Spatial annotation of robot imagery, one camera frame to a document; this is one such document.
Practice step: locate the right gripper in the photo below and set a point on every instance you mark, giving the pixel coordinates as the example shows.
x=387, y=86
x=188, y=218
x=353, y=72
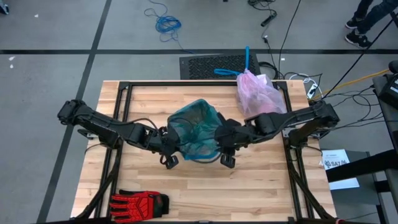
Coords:
x=231, y=133

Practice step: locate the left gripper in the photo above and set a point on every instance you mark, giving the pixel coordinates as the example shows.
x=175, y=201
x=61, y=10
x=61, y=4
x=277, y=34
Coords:
x=163, y=141

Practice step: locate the teal trash bag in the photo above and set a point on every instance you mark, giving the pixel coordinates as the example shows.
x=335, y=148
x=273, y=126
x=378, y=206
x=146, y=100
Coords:
x=196, y=127

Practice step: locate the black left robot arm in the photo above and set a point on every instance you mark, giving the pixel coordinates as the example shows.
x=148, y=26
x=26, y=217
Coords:
x=105, y=126

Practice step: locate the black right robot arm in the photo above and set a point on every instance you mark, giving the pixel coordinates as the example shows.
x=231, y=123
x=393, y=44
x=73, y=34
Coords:
x=292, y=119

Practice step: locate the red and black work glove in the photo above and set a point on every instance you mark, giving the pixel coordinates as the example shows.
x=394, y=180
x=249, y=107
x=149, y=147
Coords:
x=136, y=205

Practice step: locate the white power strip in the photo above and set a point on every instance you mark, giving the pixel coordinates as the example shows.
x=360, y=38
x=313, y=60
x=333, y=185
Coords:
x=312, y=90

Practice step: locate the white printed paper sheet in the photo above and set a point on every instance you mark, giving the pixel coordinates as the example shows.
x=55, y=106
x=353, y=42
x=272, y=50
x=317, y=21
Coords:
x=339, y=168

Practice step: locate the black metal beam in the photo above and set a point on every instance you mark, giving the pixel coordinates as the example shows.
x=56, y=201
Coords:
x=357, y=168

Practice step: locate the black power strip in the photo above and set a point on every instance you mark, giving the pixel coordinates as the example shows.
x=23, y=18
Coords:
x=269, y=19

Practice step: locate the black device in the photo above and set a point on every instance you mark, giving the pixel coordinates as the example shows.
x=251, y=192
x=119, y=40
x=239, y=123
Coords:
x=388, y=87

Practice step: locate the person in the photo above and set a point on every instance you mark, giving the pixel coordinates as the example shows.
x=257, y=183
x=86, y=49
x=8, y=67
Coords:
x=363, y=18

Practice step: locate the black table edge rail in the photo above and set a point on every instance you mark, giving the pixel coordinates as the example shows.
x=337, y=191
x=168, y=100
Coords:
x=202, y=83

